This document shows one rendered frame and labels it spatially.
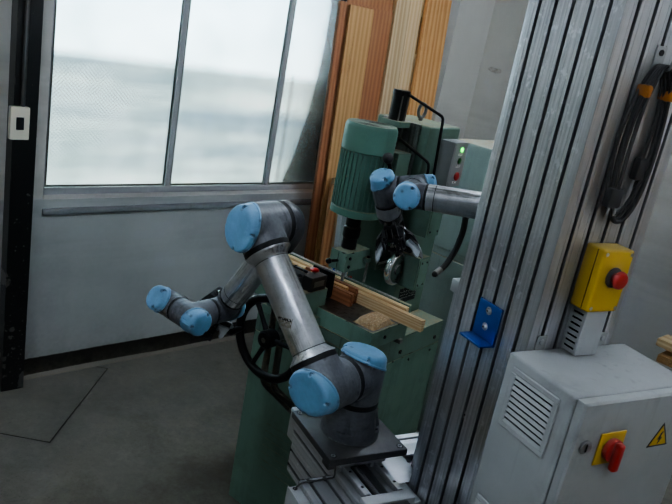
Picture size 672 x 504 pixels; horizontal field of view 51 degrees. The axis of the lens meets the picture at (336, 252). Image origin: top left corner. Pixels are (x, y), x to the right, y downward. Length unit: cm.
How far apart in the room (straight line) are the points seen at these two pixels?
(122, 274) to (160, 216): 34
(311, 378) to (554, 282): 57
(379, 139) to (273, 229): 69
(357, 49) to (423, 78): 59
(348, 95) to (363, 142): 167
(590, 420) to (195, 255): 271
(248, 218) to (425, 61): 282
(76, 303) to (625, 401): 267
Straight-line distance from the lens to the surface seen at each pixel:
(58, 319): 354
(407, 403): 277
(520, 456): 148
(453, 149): 249
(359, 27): 393
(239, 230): 169
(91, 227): 342
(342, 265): 239
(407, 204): 194
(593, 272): 148
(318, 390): 161
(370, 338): 223
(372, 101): 411
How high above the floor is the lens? 177
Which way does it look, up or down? 17 degrees down
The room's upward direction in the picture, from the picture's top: 11 degrees clockwise
